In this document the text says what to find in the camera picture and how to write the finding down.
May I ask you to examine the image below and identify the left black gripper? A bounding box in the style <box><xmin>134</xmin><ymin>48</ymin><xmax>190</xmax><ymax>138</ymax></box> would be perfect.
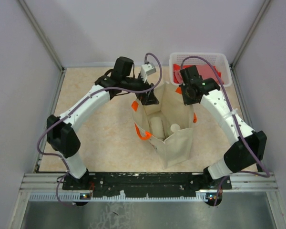
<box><xmin>122</xmin><ymin>72</ymin><xmax>159</xmax><ymax>105</ymax></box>

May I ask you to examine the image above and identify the green bottle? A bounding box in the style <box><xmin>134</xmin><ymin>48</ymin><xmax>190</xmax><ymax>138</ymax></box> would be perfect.
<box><xmin>150</xmin><ymin>117</ymin><xmax>165</xmax><ymax>141</ymax></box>
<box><xmin>168</xmin><ymin>124</ymin><xmax>181</xmax><ymax>136</ymax></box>

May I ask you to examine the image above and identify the beige canvas tote bag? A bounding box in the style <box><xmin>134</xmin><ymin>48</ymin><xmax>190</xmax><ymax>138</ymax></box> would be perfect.
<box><xmin>132</xmin><ymin>83</ymin><xmax>196</xmax><ymax>169</ymax></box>

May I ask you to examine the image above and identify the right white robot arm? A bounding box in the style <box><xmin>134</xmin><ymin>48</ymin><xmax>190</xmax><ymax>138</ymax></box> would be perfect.
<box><xmin>179</xmin><ymin>65</ymin><xmax>266</xmax><ymax>189</ymax></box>

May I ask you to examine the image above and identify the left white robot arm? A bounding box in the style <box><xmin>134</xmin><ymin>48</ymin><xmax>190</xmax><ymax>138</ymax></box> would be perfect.
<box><xmin>46</xmin><ymin>57</ymin><xmax>159</xmax><ymax>189</ymax></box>

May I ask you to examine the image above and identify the red cloth in basket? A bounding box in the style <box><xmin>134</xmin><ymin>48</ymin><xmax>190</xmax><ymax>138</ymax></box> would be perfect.
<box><xmin>173</xmin><ymin>63</ymin><xmax>219</xmax><ymax>84</ymax></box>

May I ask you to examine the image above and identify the white plastic basket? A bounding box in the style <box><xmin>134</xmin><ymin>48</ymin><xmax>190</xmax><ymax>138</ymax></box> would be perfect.
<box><xmin>169</xmin><ymin>52</ymin><xmax>232</xmax><ymax>87</ymax></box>

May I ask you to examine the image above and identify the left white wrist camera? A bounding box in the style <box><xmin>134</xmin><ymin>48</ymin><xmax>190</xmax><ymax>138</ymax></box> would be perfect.
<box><xmin>140</xmin><ymin>62</ymin><xmax>156</xmax><ymax>83</ymax></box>

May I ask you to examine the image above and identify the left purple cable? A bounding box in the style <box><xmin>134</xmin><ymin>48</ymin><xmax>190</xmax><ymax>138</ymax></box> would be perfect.
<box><xmin>37</xmin><ymin>52</ymin><xmax>163</xmax><ymax>208</ymax></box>

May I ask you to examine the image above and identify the purple cable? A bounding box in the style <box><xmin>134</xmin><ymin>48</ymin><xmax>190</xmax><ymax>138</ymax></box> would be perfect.
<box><xmin>37</xmin><ymin>52</ymin><xmax>163</xmax><ymax>208</ymax></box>
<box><xmin>180</xmin><ymin>56</ymin><xmax>271</xmax><ymax>207</ymax></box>

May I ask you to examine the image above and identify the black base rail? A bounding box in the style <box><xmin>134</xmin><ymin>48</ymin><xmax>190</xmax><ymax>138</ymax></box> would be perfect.
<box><xmin>62</xmin><ymin>172</ymin><xmax>232</xmax><ymax>198</ymax></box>

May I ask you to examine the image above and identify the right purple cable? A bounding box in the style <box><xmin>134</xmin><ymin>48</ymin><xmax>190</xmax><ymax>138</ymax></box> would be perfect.
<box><xmin>180</xmin><ymin>56</ymin><xmax>271</xmax><ymax>207</ymax></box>

